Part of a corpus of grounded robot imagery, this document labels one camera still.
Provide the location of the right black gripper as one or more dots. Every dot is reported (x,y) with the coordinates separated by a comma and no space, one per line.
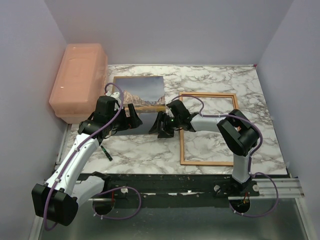
(162,117)

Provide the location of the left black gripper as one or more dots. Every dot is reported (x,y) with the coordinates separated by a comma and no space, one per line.
(133,121)

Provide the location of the mountain landscape photo print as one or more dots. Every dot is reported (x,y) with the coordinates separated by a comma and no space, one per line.
(147,94)

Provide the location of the orange wooden picture frame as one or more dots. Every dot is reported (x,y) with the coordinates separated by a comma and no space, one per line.
(234,99)

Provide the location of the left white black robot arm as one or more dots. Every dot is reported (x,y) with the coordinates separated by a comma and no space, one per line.
(60,197)

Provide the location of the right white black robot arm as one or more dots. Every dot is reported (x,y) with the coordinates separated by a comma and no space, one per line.
(241,136)

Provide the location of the small black green connector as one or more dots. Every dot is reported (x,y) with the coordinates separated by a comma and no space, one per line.
(109,157)

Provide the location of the pink translucent plastic box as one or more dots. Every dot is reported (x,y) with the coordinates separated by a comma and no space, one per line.
(79,82)

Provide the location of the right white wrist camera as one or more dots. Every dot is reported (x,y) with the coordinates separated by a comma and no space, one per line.
(169,112)

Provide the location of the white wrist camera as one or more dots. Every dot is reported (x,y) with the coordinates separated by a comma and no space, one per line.
(116,95)
(169,112)

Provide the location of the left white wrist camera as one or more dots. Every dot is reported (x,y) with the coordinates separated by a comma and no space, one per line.
(116,95)

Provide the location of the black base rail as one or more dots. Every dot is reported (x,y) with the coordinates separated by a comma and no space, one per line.
(129,191)

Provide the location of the aluminium extrusion rail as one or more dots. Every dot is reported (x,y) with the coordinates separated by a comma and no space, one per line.
(269,188)

